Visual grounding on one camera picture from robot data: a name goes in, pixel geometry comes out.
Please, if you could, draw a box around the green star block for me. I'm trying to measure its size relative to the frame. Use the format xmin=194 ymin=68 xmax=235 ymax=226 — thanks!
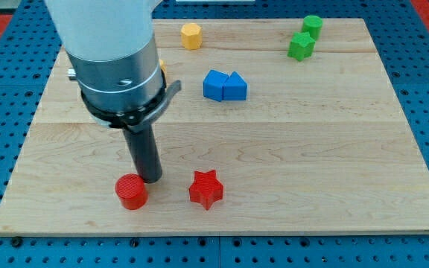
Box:
xmin=287 ymin=32 xmax=316 ymax=61

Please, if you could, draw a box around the black clamp ring with lever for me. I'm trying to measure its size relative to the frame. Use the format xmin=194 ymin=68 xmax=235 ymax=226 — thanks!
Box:
xmin=80 ymin=79 xmax=182 ymax=134

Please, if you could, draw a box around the yellow block behind arm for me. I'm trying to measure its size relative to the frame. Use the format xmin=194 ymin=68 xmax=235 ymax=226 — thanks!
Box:
xmin=159 ymin=59 xmax=167 ymax=76

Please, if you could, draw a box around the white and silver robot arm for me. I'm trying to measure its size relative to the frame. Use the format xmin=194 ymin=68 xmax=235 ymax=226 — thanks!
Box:
xmin=45 ymin=0 xmax=164 ymax=112

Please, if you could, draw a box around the blue cube block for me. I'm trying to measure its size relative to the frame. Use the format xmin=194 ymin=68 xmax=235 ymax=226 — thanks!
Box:
xmin=203 ymin=70 xmax=229 ymax=102

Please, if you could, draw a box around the yellow hexagon block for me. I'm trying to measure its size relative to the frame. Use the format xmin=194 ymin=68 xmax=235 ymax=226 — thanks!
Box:
xmin=180 ymin=23 xmax=203 ymax=50

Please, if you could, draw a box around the red star block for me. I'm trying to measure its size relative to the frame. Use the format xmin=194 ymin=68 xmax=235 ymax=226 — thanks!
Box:
xmin=188 ymin=170 xmax=223 ymax=211

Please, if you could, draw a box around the red cylinder block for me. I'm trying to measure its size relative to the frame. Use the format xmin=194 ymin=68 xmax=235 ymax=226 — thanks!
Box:
xmin=115 ymin=173 xmax=148 ymax=210

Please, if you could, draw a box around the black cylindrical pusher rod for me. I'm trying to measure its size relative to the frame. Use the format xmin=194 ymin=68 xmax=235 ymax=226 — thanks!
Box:
xmin=122 ymin=127 xmax=162 ymax=184

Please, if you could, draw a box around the blue triangle block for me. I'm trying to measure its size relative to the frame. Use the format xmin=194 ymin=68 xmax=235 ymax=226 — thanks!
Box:
xmin=223 ymin=71 xmax=247 ymax=101

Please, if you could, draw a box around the wooden board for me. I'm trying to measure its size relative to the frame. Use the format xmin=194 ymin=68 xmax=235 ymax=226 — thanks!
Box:
xmin=0 ymin=19 xmax=429 ymax=237

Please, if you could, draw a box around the green cylinder block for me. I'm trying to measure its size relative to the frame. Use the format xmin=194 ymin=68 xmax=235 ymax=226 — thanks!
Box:
xmin=302 ymin=15 xmax=323 ymax=40

